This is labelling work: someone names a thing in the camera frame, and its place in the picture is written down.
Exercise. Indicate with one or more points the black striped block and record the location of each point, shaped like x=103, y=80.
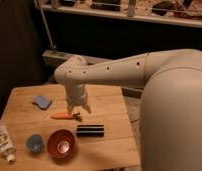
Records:
x=90, y=131

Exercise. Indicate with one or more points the metal pole stand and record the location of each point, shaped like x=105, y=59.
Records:
x=52, y=46

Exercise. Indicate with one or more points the red ceramic bowl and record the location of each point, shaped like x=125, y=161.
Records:
x=61, y=144

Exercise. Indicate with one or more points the white plastic bottle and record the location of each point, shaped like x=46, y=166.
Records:
x=7, y=148

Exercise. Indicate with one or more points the orange handled tool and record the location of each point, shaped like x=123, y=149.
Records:
x=66, y=115

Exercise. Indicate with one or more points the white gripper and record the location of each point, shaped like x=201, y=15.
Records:
x=76, y=95

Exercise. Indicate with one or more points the blue sponge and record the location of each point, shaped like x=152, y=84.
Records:
x=42, y=102

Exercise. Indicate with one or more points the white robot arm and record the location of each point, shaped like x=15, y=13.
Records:
x=171, y=103

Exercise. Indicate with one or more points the wooden shelf with clutter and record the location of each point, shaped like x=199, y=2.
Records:
x=186, y=13

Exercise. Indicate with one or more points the small blue cup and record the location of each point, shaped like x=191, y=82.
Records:
x=35, y=143

